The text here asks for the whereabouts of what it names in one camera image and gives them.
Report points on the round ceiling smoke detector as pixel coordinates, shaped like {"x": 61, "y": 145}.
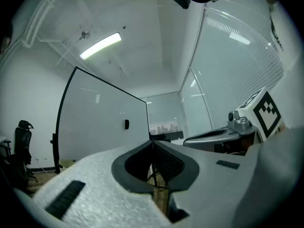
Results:
{"x": 85, "y": 35}

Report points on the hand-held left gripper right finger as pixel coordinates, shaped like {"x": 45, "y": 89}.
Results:
{"x": 213, "y": 186}

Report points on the long ceiling light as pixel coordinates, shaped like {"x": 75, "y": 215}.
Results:
{"x": 99, "y": 46}

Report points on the white glass partition board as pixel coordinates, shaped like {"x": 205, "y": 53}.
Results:
{"x": 99, "y": 117}

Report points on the person's white shirt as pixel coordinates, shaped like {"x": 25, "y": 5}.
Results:
{"x": 285, "y": 32}

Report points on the small black rectangular block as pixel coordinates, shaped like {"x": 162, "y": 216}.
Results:
{"x": 127, "y": 124}

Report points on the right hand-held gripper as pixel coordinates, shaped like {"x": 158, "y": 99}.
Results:
{"x": 266, "y": 113}

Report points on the black office chair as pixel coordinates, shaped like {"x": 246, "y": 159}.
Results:
{"x": 22, "y": 141}

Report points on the white ceiling pipes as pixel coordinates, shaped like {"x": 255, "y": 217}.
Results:
{"x": 33, "y": 25}

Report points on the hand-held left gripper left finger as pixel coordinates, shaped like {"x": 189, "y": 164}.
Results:
{"x": 102, "y": 198}

